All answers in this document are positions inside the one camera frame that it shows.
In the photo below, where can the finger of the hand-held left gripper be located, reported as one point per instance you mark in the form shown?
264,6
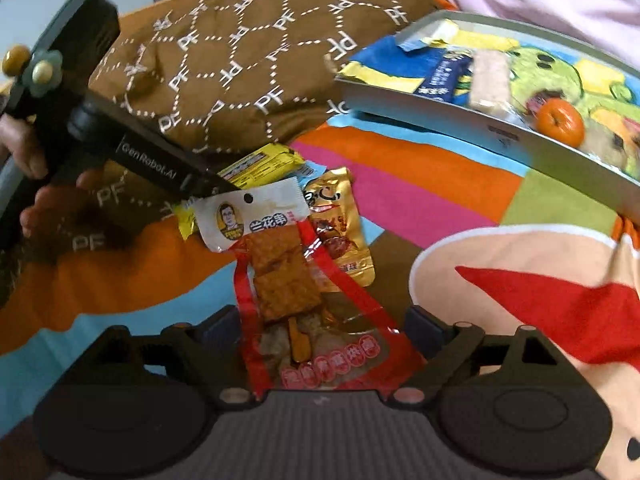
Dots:
215,184

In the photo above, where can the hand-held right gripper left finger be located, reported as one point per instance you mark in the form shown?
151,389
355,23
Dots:
221,326

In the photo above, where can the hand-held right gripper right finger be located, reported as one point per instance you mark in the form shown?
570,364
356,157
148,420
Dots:
425,327

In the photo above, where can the white and red snack packet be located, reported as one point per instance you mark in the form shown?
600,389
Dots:
280,260

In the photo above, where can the grey metal tray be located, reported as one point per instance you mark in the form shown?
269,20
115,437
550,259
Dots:
450,110

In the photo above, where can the orange mandarin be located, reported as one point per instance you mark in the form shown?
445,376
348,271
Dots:
560,122

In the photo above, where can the blue snack packet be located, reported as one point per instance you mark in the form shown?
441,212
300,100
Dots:
445,77

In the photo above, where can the person's left hand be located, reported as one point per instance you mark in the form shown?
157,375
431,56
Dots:
22,145

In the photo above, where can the yellow snack packet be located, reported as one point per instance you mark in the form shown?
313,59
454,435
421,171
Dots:
270,160

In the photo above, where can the gold snack packet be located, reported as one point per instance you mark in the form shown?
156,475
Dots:
330,195

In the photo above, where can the colourful printed bedsheet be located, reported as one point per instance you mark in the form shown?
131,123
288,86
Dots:
450,185

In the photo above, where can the brown patterned pillow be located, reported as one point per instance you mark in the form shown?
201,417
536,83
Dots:
260,45

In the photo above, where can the beige rice bar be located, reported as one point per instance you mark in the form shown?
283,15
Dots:
487,80

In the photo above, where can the clear wrapped snack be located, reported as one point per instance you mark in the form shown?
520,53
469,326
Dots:
610,145

